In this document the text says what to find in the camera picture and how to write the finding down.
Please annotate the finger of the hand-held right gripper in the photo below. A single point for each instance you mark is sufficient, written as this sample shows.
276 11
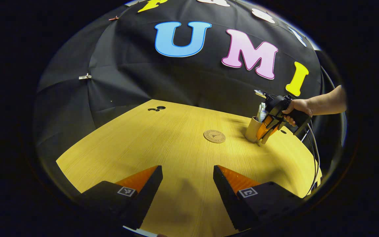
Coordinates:
265 130

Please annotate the black backdrop cloth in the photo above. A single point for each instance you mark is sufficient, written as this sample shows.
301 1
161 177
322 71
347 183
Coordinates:
176 79

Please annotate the pale green toothbrush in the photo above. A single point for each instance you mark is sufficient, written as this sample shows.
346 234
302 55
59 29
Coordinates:
259 112

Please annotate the red cloth clip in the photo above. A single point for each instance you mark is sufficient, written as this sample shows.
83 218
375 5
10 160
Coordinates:
113 18

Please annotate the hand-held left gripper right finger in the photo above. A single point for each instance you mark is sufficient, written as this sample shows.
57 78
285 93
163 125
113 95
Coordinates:
227 197

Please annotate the wooden desktop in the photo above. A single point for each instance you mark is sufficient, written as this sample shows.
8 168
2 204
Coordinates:
163 144

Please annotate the white cloth clip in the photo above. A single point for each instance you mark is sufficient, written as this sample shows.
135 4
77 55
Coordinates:
85 77

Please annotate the round brown coaster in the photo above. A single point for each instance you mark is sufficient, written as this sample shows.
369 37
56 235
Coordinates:
214 136

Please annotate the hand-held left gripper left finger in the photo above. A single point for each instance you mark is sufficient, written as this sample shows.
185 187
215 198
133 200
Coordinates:
146 194

